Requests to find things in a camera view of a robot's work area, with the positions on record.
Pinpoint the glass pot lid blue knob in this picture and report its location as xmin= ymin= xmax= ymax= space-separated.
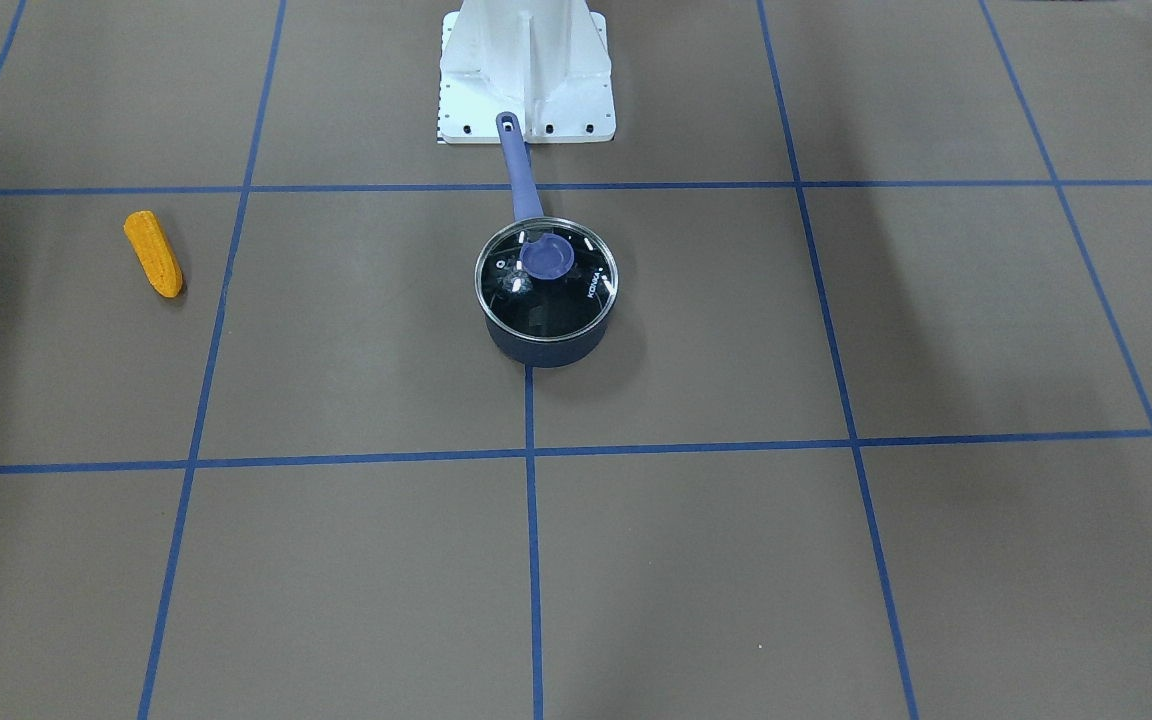
xmin=473 ymin=217 xmax=620 ymax=343

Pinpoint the yellow plastic corn cob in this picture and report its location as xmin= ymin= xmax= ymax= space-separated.
xmin=123 ymin=210 xmax=184 ymax=300

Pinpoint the dark blue saucepan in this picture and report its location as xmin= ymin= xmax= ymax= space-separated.
xmin=475 ymin=111 xmax=620 ymax=367

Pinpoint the white camera mast base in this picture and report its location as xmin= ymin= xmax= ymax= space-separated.
xmin=435 ymin=1 xmax=617 ymax=145

